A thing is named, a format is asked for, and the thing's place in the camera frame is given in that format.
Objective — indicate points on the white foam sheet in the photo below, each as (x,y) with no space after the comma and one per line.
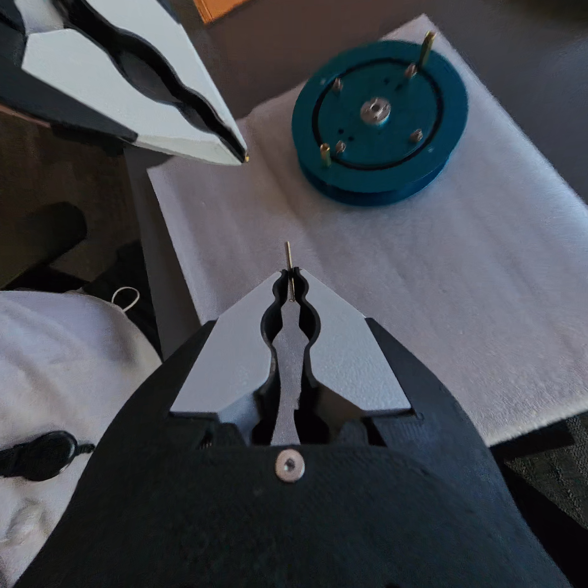
(367,298)

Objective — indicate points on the black chair armrest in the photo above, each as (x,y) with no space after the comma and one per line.
(41,239)

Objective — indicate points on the long metal screw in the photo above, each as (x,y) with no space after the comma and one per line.
(289,257)

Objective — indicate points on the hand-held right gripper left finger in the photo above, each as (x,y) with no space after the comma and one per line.
(220,367)

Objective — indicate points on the blue metal turntable assembly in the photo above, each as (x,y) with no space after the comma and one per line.
(413,151)

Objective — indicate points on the orange cardboard box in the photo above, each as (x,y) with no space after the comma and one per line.
(220,9)

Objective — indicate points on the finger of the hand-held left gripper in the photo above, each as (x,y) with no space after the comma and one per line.
(82,82)
(183,55)

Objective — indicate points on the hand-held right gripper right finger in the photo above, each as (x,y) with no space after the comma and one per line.
(358,367)

